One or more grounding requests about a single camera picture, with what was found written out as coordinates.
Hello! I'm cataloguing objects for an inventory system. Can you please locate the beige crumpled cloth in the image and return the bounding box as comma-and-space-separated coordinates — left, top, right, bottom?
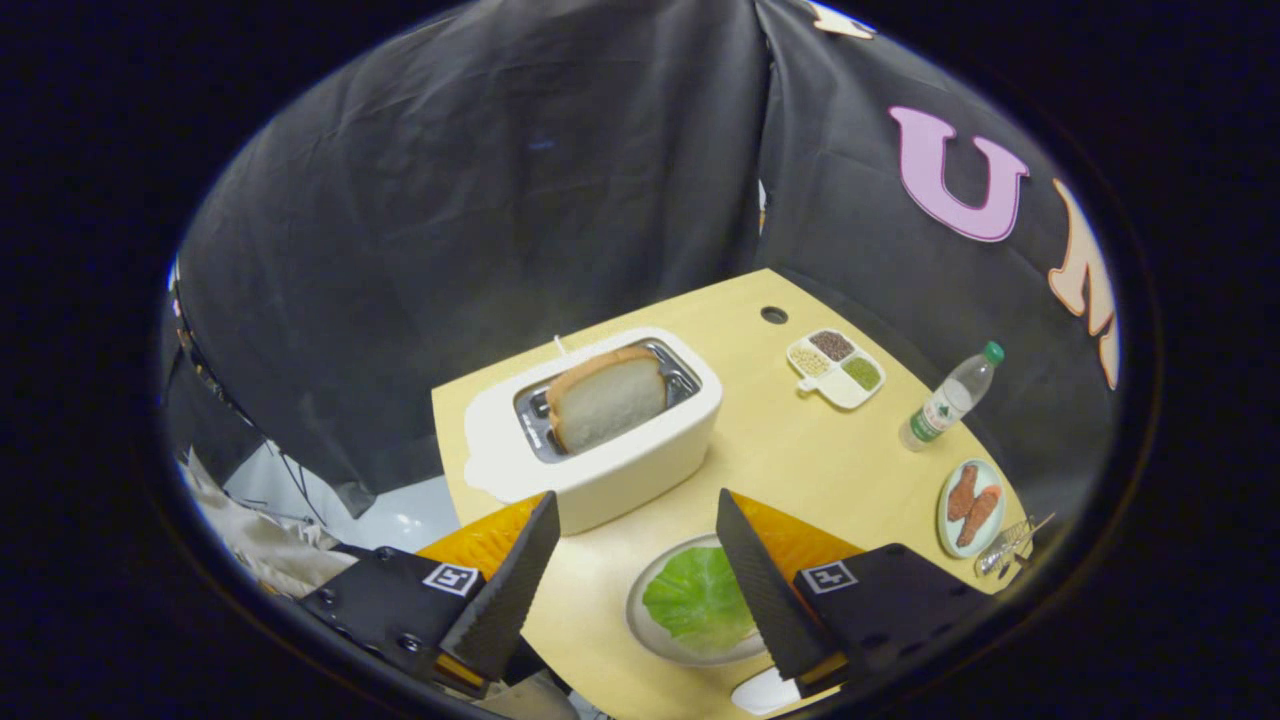
180, 450, 361, 601

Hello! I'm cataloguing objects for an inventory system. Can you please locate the clear plastic water bottle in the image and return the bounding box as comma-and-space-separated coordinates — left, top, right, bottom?
898, 341, 1006, 453

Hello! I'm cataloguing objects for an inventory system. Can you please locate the black backdrop cloth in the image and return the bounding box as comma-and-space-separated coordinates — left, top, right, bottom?
165, 0, 1121, 521

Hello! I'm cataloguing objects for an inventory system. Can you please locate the large round white plate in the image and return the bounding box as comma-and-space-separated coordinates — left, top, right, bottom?
626, 533, 771, 668

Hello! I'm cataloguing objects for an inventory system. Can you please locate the plain white bread slice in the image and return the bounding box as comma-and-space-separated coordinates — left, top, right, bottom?
546, 346, 668, 455

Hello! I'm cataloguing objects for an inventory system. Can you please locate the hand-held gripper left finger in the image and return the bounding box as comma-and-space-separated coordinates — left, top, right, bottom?
298, 490, 562, 699

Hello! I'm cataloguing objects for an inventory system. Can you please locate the white divided condiment dish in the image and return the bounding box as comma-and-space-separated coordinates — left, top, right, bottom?
786, 329, 887, 411

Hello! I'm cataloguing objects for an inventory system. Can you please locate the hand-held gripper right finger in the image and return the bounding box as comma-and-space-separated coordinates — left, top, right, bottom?
715, 488, 996, 699

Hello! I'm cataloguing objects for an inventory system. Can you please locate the brown meat piece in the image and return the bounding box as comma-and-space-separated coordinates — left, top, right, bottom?
956, 485, 1002, 548
947, 464, 980, 522

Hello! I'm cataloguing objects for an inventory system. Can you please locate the small wire basket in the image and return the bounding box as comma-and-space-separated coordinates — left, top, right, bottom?
975, 513, 1041, 579

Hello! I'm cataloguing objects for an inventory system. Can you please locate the small white plate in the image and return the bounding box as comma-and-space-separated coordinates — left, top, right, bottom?
730, 665, 801, 716

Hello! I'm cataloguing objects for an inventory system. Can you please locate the pale blue oval plate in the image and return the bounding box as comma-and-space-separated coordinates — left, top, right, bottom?
937, 459, 1007, 559

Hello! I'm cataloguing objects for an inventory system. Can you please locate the green lettuce leaf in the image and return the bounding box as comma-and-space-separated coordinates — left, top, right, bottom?
642, 546, 758, 656

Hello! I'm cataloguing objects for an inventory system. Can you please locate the cream toaster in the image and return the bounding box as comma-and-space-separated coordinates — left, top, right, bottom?
463, 327, 724, 536

